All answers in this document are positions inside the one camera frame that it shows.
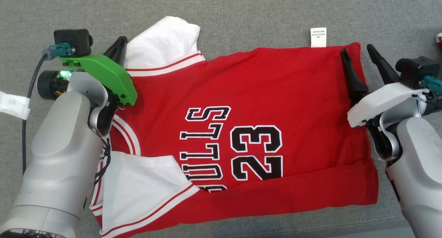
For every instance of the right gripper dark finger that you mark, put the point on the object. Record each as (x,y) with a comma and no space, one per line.
(385,69)
(355,82)

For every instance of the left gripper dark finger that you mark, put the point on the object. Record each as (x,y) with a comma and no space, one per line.
(117,51)

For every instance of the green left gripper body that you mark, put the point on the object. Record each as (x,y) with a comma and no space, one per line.
(107,74)

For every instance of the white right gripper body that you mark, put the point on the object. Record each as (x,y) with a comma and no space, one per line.
(383,101)

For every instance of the red shorts with white stripe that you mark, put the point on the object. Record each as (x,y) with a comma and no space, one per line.
(439,41)

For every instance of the red Bulls basketball jersey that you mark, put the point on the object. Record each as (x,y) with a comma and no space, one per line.
(276,93)

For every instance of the grey fabric sofa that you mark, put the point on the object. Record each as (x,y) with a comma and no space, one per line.
(241,10)

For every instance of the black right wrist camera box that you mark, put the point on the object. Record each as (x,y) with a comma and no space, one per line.
(414,70)

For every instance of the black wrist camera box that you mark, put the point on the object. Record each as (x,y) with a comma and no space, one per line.
(72,41)
(414,70)

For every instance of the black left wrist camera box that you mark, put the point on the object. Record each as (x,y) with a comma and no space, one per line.
(72,41)

